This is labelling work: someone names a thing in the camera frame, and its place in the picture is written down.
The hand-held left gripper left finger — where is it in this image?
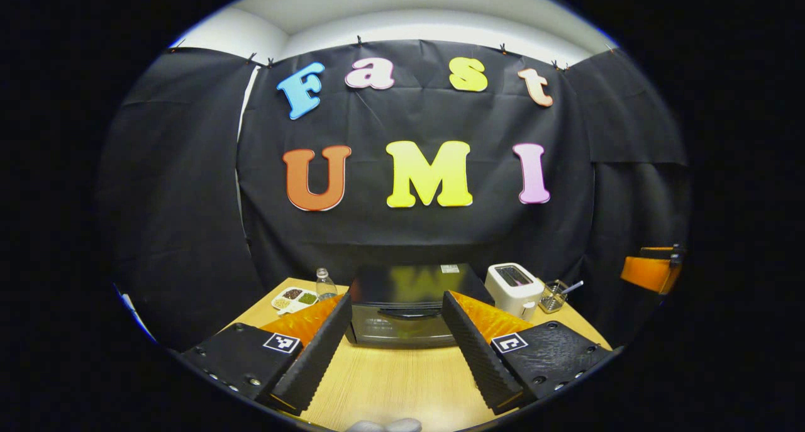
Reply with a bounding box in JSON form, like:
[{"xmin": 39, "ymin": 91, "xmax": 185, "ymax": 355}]
[{"xmin": 181, "ymin": 292, "xmax": 353, "ymax": 415}]

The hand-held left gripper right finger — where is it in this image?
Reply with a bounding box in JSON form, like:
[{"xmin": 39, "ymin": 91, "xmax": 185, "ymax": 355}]
[{"xmin": 441, "ymin": 290, "xmax": 613, "ymax": 416}]

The black electric oven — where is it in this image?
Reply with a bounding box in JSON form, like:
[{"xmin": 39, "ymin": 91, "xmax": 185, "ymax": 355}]
[{"xmin": 344, "ymin": 263, "xmax": 495, "ymax": 350}]

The white divided snack dish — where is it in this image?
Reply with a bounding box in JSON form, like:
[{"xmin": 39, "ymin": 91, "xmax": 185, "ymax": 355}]
[{"xmin": 271, "ymin": 286, "xmax": 319, "ymax": 315}]

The white toaster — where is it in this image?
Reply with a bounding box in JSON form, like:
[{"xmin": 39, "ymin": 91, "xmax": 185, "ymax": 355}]
[{"xmin": 484, "ymin": 262, "xmax": 546, "ymax": 321}]

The clear water bottle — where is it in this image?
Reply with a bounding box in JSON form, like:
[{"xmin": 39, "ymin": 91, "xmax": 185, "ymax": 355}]
[{"xmin": 315, "ymin": 267, "xmax": 339, "ymax": 302}]

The black backdrop cloth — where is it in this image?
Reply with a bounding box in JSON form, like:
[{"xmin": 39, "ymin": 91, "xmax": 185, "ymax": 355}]
[{"xmin": 97, "ymin": 39, "xmax": 692, "ymax": 351}]

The wire utensil holder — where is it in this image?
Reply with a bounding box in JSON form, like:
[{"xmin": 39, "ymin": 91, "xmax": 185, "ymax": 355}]
[{"xmin": 538, "ymin": 280, "xmax": 569, "ymax": 314}]

